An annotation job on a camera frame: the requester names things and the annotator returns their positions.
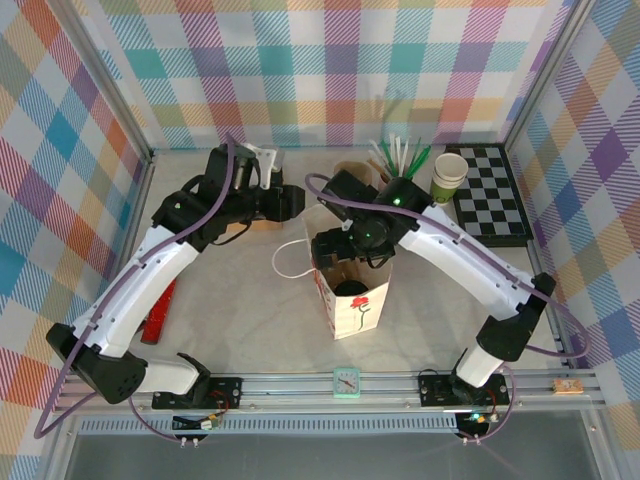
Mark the small mint green clock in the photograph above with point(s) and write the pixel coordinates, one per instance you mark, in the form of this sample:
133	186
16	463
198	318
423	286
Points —
347	383

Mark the black plastic cup lid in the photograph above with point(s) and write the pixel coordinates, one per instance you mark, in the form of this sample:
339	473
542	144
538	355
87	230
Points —
350	289

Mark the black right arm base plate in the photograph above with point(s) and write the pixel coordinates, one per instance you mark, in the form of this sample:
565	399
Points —
435	390

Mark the small connector board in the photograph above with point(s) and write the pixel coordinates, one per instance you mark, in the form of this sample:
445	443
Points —
207	424
477	421

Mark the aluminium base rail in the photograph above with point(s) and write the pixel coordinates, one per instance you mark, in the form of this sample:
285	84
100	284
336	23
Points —
290	395

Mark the white straw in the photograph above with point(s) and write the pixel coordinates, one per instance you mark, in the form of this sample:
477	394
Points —
376	151
405	152
396	150

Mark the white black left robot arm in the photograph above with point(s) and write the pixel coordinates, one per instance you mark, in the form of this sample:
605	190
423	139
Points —
150	270

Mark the brown pulp cup carrier stack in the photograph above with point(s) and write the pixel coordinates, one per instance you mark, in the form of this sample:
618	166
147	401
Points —
350	167

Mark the aluminium corner post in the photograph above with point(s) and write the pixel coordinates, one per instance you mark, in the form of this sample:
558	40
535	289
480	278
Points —
544	75
111	82

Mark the white flower paper bag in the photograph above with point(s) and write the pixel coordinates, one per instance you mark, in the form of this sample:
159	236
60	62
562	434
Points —
360	320

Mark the red glitter bar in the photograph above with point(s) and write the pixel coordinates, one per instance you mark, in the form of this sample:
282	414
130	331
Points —
157	325

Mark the green white paper cup stack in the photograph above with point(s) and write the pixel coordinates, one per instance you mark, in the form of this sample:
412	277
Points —
442	192

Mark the black white chessboard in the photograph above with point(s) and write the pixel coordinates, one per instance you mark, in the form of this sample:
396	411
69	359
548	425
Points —
492	200

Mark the green straw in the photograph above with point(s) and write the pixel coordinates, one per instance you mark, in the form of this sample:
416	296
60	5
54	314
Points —
422	160
415	157
387	155

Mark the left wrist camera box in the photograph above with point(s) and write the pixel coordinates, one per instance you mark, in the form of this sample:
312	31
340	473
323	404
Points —
262	157

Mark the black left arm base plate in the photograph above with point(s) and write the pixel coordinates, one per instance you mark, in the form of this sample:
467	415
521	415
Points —
225	392

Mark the small orange wooden block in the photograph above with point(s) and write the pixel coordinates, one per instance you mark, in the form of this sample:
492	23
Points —
568	386

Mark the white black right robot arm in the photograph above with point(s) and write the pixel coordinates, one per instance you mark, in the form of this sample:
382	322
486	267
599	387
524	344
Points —
460	250

